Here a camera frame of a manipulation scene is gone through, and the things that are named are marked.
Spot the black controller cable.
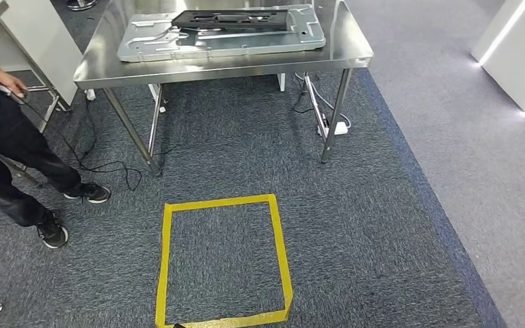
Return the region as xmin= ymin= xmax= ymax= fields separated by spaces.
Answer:
xmin=18 ymin=92 xmax=144 ymax=193

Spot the handheld control button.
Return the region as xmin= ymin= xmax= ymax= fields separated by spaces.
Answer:
xmin=10 ymin=88 xmax=31 ymax=105

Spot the white lit display plinth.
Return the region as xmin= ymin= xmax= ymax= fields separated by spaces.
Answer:
xmin=470 ymin=0 xmax=525 ymax=132

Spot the white power strip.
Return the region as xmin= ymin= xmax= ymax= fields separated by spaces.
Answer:
xmin=317 ymin=113 xmax=350 ymax=137

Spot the steel side table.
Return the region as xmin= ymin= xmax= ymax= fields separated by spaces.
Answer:
xmin=0 ymin=0 xmax=72 ymax=187

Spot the stamped metal plate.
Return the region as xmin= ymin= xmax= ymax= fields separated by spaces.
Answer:
xmin=116 ymin=3 xmax=327 ymax=64

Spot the person's left hand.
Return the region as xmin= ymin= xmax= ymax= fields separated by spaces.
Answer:
xmin=0 ymin=72 xmax=29 ymax=99

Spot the person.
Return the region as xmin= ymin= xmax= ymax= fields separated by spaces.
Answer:
xmin=0 ymin=38 xmax=112 ymax=250

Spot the white power cord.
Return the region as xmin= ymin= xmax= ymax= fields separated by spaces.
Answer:
xmin=295 ymin=72 xmax=353 ymax=129

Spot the black floor cable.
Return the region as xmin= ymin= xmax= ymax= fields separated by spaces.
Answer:
xmin=75 ymin=97 xmax=99 ymax=167
xmin=291 ymin=72 xmax=315 ymax=115

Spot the steel workbench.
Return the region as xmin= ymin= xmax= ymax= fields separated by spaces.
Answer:
xmin=72 ymin=0 xmax=375 ymax=178

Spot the white cabinet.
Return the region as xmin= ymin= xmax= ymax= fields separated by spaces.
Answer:
xmin=0 ymin=0 xmax=85 ymax=108

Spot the yellow floor tape outline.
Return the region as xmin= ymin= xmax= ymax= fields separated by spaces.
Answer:
xmin=154 ymin=193 xmax=295 ymax=328

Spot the chrome stanchion base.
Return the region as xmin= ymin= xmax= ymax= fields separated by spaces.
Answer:
xmin=66 ymin=0 xmax=99 ymax=12

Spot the black plastic panel part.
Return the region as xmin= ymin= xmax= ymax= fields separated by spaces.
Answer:
xmin=171 ymin=9 xmax=290 ymax=33

